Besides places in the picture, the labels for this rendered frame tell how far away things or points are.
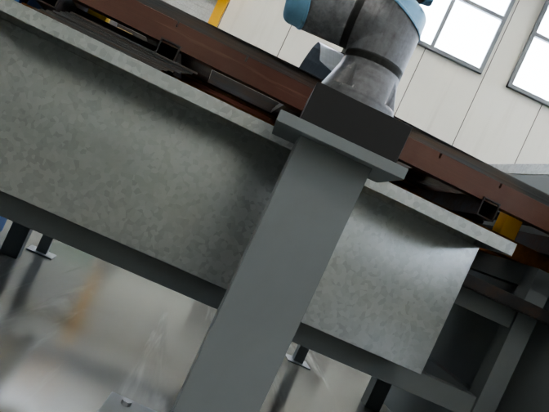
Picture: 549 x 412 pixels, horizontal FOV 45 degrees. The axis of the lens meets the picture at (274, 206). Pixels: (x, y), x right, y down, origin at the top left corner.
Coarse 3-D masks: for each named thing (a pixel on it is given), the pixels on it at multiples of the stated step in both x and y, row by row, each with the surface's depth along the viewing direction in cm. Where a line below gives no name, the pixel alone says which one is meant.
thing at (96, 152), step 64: (0, 64) 146; (64, 64) 148; (0, 128) 147; (64, 128) 148; (128, 128) 150; (192, 128) 152; (64, 192) 149; (128, 192) 151; (192, 192) 153; (256, 192) 155; (192, 256) 154; (384, 256) 161; (448, 256) 163; (320, 320) 160; (384, 320) 162
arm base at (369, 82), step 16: (352, 48) 121; (352, 64) 119; (368, 64) 118; (384, 64) 118; (336, 80) 119; (352, 80) 117; (368, 80) 117; (384, 80) 118; (352, 96) 116; (368, 96) 116; (384, 96) 118; (384, 112) 118
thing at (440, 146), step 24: (144, 0) 157; (192, 24) 159; (240, 48) 161; (216, 72) 225; (288, 72) 163; (240, 96) 225; (264, 96) 228; (432, 144) 170; (408, 168) 208; (480, 168) 172; (456, 192) 212; (528, 192) 174
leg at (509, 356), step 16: (528, 272) 180; (544, 272) 177; (544, 288) 177; (544, 304) 177; (512, 320) 177; (528, 320) 177; (496, 336) 181; (512, 336) 177; (528, 336) 177; (496, 352) 178; (512, 352) 177; (480, 368) 182; (496, 368) 177; (512, 368) 177; (480, 384) 178; (496, 384) 177; (480, 400) 177; (496, 400) 177
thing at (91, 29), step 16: (48, 16) 138; (64, 16) 139; (80, 16) 139; (80, 32) 139; (96, 32) 140; (112, 32) 140; (128, 48) 141; (144, 48) 141; (160, 64) 142; (176, 64) 142
